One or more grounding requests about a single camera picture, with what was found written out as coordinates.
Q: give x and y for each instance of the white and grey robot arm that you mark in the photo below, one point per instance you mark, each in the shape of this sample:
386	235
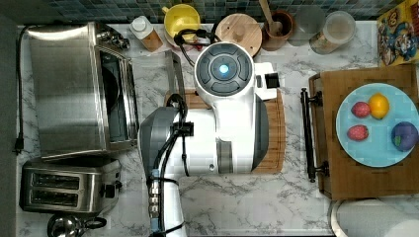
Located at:
222	70

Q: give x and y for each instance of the stainless steel toaster oven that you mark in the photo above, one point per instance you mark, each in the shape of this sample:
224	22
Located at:
85	97

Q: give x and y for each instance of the bamboo cutting board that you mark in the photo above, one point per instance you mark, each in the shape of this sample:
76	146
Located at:
275	138

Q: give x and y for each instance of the round wooden lid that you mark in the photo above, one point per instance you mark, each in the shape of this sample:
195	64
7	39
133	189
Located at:
241	29

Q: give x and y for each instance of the brown wooden utensil cup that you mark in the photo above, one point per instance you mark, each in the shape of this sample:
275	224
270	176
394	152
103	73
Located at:
272	42

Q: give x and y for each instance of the yellow cup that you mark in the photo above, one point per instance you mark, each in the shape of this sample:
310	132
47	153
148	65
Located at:
180	17

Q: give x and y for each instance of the wooden spoon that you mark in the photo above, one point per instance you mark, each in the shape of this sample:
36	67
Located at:
274	27

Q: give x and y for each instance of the bottle with white cap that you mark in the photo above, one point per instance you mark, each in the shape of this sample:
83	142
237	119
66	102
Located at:
145	32

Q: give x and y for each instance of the lower red strawberry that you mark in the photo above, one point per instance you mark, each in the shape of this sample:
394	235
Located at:
358	132

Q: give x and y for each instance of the red strawberry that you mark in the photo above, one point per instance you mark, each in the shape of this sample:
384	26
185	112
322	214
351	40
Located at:
358	132
361	110

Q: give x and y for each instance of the upper red strawberry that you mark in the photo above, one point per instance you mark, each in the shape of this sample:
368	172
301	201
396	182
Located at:
361	110

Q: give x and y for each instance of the clear jar with white lid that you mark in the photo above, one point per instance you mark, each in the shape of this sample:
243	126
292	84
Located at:
339	28

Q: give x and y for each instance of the stainless steel two-slot toaster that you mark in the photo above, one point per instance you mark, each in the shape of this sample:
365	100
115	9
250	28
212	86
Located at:
83	185

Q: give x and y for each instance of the yellow lemon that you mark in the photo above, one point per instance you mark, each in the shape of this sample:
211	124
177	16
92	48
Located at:
379	105

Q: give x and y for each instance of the light blue plate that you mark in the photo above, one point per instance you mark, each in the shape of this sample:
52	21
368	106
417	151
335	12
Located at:
377	150

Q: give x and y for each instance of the white round bowl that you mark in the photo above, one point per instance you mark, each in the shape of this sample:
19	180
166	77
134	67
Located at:
371	218

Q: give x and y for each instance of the shiny metal kettle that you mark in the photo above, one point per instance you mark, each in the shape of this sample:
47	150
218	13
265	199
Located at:
61	225

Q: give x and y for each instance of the purple plum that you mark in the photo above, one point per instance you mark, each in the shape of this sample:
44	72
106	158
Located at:
404	136

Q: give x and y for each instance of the colourful cereal box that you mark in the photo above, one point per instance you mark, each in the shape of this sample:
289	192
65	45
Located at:
398	35

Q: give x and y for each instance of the wooden tray with black handles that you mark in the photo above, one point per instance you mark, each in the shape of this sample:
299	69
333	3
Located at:
337	174

